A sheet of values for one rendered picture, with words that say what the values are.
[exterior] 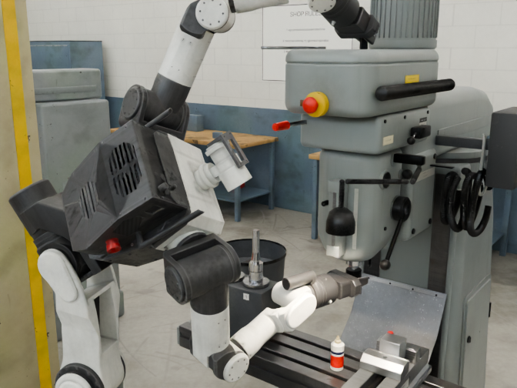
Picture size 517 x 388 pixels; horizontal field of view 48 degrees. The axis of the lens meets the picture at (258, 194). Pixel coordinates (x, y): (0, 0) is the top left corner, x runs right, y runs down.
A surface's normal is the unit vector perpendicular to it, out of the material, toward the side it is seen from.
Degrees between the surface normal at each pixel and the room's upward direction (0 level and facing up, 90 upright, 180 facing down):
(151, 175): 59
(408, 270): 90
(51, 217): 90
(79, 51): 90
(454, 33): 90
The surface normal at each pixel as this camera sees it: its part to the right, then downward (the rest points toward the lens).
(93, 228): -0.69, -0.09
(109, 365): 0.95, -0.10
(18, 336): 0.79, 0.14
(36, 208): -0.29, 0.23
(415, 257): -0.61, 0.19
